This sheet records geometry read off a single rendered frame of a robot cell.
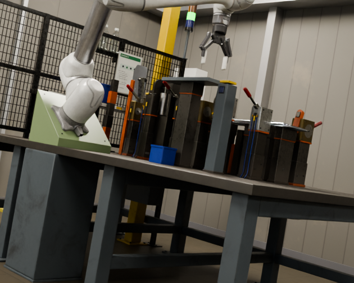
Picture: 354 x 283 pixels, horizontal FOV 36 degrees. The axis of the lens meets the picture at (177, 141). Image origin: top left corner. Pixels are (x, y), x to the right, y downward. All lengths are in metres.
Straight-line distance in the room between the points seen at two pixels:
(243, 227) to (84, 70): 1.39
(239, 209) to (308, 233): 3.09
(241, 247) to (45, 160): 1.28
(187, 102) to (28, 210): 1.01
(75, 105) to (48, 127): 0.19
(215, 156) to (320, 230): 2.52
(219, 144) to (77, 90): 0.81
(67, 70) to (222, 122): 0.91
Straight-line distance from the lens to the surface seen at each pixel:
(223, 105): 2.66
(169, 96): 3.13
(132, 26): 6.33
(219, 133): 2.65
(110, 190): 2.54
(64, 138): 2.90
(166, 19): 4.51
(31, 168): 3.01
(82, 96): 2.88
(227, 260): 2.06
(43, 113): 3.02
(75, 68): 2.99
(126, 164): 2.41
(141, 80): 3.55
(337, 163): 4.98
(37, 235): 2.91
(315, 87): 5.21
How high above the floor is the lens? 0.76
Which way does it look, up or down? 1 degrees up
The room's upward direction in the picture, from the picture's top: 10 degrees clockwise
